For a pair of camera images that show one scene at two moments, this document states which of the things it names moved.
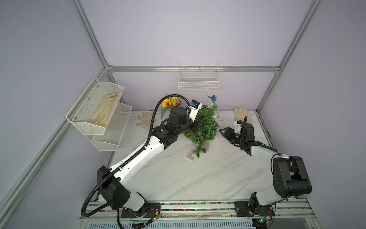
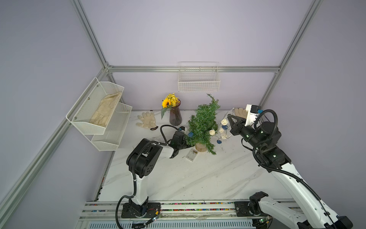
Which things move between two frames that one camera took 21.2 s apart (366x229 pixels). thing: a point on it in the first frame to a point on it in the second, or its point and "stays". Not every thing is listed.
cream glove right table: (240, 114) stays
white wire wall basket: (198, 77) stays
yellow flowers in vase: (168, 103) stays
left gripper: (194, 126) to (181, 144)
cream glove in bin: (102, 114) stays
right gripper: (228, 130) to (241, 121)
